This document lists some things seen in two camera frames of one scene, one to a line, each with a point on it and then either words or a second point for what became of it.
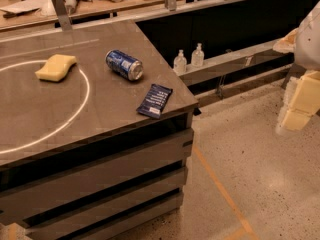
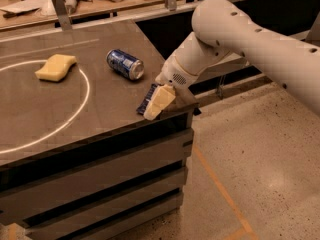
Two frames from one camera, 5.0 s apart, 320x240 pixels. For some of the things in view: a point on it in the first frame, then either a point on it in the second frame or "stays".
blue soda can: x=125 y=64 stays
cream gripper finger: x=304 y=101 → x=174 y=79
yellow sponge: x=57 y=67 stays
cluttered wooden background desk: x=28 y=6 stays
